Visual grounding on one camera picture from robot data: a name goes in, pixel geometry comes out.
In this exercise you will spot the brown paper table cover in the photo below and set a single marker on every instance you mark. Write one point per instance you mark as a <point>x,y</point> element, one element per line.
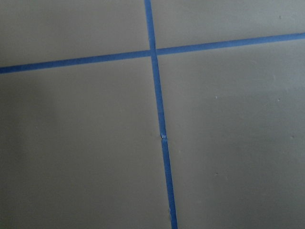
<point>152,114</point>

